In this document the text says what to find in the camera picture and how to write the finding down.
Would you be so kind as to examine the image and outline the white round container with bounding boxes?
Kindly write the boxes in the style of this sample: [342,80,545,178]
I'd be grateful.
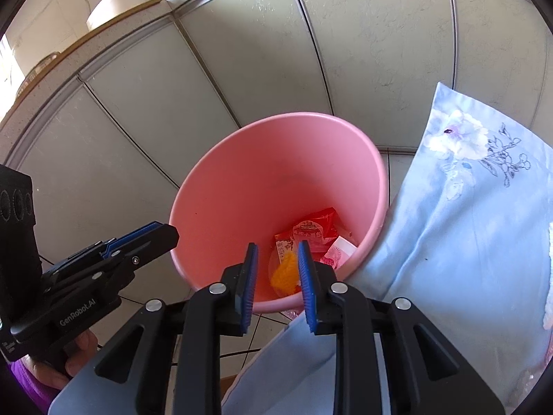
[86,0,164,32]

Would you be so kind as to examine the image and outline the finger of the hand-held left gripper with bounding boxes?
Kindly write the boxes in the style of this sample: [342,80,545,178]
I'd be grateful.
[56,221,167,269]
[42,223,180,295]

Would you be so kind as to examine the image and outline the grey kitchen cabinet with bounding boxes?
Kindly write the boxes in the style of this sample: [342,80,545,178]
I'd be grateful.
[6,0,553,202]

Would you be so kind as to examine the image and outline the pink plastic bucket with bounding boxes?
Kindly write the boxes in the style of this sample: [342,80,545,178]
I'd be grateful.
[169,112,386,314]

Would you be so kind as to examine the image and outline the pink white small packet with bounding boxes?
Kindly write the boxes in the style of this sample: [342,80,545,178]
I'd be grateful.
[320,236,357,269]

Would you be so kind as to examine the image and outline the light blue floral cloth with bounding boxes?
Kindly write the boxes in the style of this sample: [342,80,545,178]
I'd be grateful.
[220,82,553,415]

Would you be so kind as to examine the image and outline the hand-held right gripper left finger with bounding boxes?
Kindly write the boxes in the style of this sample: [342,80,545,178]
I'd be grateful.
[93,242,260,415]

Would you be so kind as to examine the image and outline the white cloth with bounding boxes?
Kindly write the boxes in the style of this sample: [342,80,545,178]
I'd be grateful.
[541,224,553,330]

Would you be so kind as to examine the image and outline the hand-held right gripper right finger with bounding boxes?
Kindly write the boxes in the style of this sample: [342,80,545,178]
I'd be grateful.
[297,241,470,415]

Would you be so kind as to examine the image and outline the person's left forearm purple sleeve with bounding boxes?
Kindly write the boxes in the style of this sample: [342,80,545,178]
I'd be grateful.
[9,358,62,415]

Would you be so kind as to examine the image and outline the person's left hand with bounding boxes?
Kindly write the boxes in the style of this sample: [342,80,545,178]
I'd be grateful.
[25,328,99,393]

